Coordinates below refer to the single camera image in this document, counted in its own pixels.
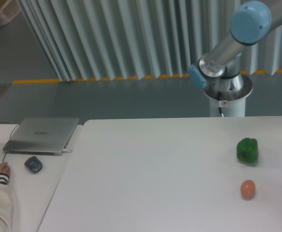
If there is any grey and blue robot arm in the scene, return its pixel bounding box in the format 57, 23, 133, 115
188, 0, 282, 101

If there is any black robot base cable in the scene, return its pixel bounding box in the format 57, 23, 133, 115
217, 91, 225, 118

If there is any silver closed laptop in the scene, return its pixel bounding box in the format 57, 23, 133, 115
3, 117, 79, 155

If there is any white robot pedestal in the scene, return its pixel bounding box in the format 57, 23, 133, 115
208, 97, 246, 117

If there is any black computer mouse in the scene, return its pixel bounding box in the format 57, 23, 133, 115
24, 156, 43, 174

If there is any green bell pepper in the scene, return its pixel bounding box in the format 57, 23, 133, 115
236, 138, 259, 163

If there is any white folding screen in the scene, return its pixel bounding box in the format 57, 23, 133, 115
16, 0, 282, 82

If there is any brown egg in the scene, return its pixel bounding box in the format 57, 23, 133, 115
240, 180, 255, 199

